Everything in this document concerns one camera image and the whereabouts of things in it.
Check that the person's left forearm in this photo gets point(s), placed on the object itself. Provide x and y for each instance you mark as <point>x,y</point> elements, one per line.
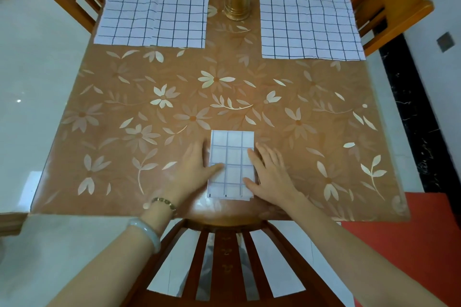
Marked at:
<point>108,274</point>

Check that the pale green jade bangle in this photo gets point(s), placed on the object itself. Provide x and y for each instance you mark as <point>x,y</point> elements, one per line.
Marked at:
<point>151,233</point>

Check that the checked placemat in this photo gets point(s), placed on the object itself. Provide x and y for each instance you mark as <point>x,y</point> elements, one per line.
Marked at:
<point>230,152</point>

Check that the grid cloth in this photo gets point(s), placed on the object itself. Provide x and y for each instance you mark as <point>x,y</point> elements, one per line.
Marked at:
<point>309,15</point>
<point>155,4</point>

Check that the floral brown table cover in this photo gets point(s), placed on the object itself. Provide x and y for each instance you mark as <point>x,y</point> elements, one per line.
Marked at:
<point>126,76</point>

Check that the grey wall outlet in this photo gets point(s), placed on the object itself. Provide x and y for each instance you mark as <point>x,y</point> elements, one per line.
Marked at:
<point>445,42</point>

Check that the person's right forearm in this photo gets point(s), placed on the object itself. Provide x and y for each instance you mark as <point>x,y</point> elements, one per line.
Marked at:
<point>360,267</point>

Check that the person's right hand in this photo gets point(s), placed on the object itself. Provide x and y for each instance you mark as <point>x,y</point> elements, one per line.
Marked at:
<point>273,181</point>

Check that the person's left hand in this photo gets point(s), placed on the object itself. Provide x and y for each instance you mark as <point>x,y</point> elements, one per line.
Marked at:
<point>196,173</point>

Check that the red floor mat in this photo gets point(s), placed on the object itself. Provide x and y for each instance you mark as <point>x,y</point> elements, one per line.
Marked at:
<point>414,245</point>

